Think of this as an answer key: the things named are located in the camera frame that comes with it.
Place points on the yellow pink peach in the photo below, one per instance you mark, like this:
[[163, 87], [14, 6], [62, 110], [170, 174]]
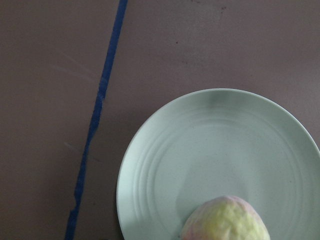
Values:
[[225, 218]]

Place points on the green plate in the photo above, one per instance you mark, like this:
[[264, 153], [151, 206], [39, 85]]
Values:
[[218, 142]]

